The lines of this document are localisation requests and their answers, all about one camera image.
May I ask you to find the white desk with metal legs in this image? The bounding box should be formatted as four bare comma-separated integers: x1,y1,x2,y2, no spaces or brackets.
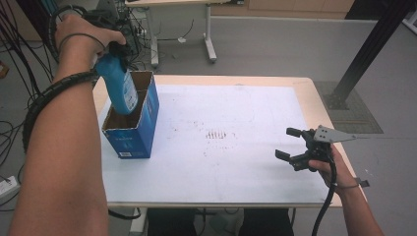
125,0,245,69

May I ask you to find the person's right leg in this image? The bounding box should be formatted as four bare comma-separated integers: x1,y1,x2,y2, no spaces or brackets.
239,207,295,236

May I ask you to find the blue bottle with white cap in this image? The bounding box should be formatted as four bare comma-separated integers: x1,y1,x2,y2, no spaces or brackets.
95,52,140,116

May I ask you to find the person's right hand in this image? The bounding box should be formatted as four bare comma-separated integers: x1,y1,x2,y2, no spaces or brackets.
308,144,360,197

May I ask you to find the person's leg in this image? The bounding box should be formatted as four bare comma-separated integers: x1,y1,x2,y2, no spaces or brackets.
239,207,295,236
147,207,200,236

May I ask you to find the grey floor mat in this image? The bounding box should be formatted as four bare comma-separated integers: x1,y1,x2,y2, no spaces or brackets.
314,81,385,135

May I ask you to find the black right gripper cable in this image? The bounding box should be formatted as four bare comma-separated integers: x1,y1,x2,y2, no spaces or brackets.
311,156,338,236

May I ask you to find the bundle of black floor cables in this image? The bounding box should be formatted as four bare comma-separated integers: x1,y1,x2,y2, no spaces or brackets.
0,0,155,212

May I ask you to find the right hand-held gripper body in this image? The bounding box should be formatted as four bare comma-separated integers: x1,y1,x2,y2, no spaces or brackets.
289,125,358,173

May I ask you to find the white paper sheet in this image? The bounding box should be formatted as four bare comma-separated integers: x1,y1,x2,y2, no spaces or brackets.
99,84,329,205

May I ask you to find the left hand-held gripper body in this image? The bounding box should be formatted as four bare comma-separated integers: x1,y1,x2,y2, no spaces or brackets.
84,9,132,62

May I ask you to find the blue cardboard box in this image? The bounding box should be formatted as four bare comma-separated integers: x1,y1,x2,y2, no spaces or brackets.
101,70,160,160

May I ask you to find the black spiral-wrapped left gripper cable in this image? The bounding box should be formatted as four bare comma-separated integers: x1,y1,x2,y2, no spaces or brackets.
22,3,100,153

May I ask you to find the person's left leg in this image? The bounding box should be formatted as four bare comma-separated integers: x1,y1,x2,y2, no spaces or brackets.
147,207,200,236

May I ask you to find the person's left hand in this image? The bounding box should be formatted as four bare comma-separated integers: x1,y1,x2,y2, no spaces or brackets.
54,13,127,51

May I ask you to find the white power strip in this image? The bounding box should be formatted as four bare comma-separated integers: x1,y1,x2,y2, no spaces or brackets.
0,175,22,203

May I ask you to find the black tape strip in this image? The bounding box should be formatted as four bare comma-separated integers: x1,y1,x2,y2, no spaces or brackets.
355,176,371,189

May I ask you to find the thin black left wrist band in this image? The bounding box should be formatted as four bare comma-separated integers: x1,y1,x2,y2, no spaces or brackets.
58,31,106,53

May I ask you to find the black metal frame post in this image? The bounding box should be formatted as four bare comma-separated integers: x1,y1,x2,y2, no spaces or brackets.
16,0,58,63
324,0,417,111

